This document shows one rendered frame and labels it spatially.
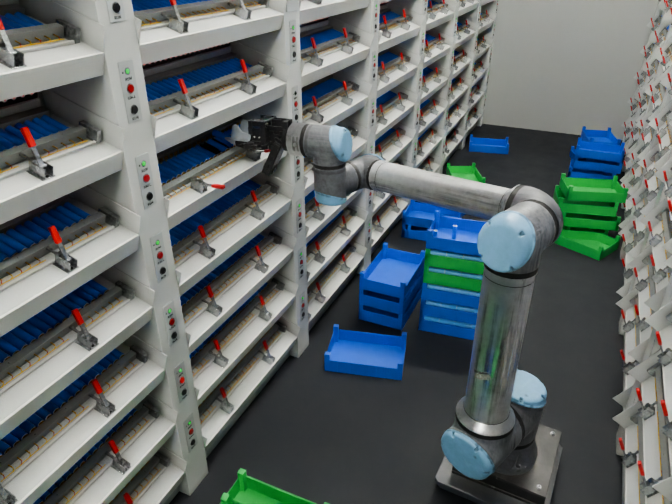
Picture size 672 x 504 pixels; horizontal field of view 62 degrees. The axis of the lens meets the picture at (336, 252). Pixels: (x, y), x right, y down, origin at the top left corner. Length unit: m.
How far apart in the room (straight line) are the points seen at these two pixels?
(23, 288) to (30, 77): 0.38
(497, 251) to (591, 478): 1.02
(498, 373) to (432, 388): 0.81
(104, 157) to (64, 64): 0.19
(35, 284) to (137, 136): 0.36
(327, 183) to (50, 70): 0.74
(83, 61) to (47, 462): 0.82
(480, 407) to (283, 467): 0.73
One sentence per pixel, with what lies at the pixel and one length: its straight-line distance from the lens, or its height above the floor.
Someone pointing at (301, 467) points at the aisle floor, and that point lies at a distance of 1.91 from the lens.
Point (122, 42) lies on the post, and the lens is 1.24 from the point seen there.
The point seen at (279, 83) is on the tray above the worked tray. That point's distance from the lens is 1.77.
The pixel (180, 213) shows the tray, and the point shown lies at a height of 0.88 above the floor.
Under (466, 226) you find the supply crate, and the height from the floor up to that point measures 0.42.
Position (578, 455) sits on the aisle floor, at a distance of 2.09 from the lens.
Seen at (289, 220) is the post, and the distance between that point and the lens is 1.96.
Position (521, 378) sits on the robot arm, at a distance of 1.70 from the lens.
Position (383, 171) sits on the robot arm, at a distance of 1.57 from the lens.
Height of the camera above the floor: 1.46
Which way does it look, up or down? 29 degrees down
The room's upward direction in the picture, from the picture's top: straight up
